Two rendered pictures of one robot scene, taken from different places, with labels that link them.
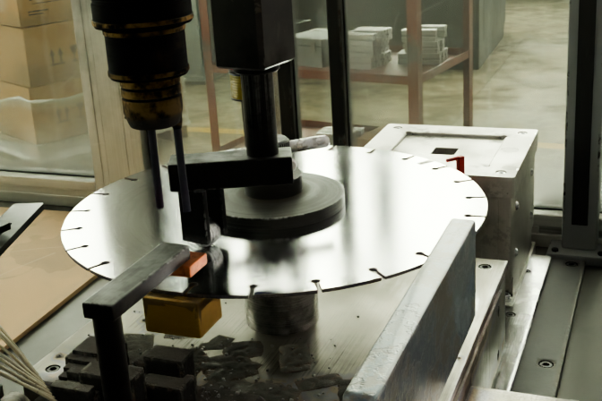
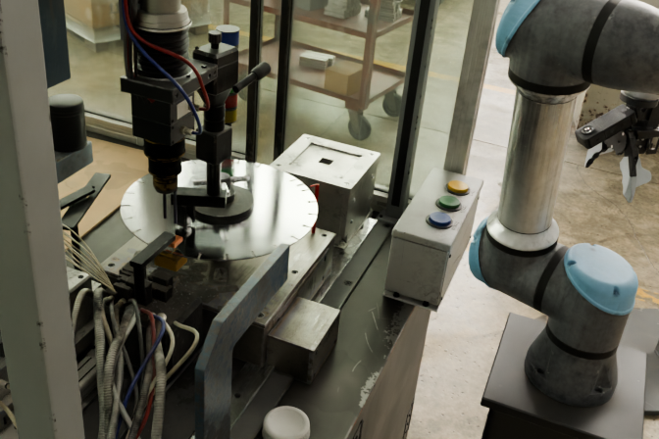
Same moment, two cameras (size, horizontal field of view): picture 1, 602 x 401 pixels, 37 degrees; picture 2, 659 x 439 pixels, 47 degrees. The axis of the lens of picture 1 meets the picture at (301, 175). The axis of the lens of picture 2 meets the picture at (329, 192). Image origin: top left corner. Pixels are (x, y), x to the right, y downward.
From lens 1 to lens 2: 0.61 m
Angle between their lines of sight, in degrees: 12
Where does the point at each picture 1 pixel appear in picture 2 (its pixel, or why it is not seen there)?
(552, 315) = (362, 256)
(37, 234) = (100, 159)
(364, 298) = not seen: hidden behind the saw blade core
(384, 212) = (269, 218)
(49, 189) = (108, 127)
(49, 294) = (107, 204)
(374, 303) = not seen: hidden behind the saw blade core
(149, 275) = (157, 249)
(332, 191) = (248, 202)
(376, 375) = (225, 314)
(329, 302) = not seen: hidden behind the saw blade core
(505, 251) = (343, 221)
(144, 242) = (158, 219)
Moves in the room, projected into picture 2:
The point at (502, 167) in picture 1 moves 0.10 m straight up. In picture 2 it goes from (348, 180) to (353, 134)
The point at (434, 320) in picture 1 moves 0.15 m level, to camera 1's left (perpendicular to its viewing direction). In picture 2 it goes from (256, 290) to (145, 283)
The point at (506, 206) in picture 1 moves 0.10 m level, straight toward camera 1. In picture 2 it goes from (346, 201) to (334, 226)
